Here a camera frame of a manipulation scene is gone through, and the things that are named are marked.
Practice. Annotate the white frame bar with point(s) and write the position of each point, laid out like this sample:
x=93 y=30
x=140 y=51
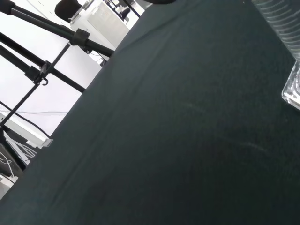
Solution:
x=25 y=131

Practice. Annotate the black camera tripod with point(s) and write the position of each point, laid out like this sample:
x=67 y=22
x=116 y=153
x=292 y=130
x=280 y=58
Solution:
x=47 y=68

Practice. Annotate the black table cloth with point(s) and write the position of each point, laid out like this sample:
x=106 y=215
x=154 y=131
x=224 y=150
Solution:
x=164 y=129

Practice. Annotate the black office chair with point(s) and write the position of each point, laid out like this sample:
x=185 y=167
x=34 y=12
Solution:
x=66 y=8

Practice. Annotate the white cabinet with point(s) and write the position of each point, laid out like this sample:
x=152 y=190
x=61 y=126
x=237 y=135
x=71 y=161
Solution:
x=103 y=28

